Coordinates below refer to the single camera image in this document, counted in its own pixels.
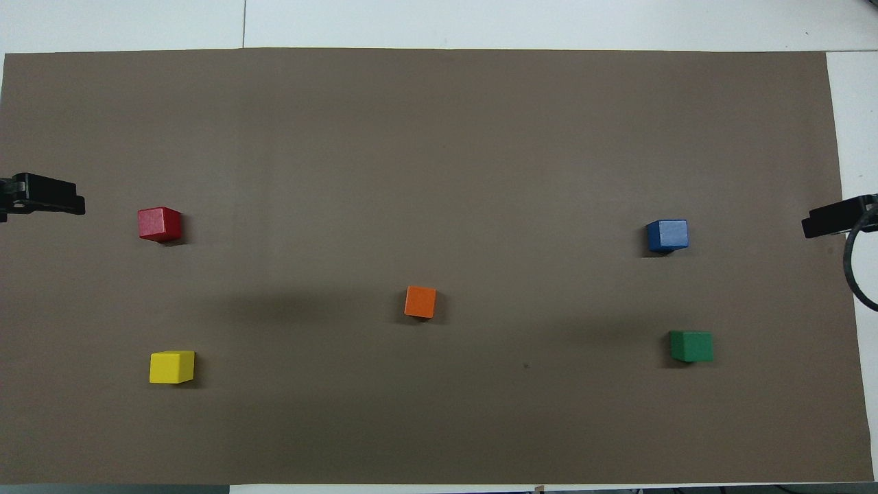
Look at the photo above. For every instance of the orange wooden block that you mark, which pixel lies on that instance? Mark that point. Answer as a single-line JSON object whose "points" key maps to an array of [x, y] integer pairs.
{"points": [[420, 302]]}

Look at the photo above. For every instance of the brown table mat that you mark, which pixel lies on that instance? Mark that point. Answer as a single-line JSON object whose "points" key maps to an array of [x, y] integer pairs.
{"points": [[439, 171]]}

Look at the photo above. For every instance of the green wooden block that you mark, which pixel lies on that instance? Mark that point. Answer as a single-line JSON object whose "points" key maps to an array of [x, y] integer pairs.
{"points": [[691, 346]]}

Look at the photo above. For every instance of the red wooden block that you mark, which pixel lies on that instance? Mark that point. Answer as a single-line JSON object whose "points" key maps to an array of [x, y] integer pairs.
{"points": [[159, 224]]}

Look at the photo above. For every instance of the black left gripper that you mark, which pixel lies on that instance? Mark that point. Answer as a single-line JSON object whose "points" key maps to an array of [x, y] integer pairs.
{"points": [[5, 195]]}

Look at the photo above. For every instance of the blue wooden block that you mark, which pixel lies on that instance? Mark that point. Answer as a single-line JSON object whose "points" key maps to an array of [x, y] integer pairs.
{"points": [[667, 235]]}

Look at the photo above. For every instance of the yellow wooden block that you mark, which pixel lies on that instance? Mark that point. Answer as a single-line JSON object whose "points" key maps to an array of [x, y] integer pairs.
{"points": [[171, 367]]}

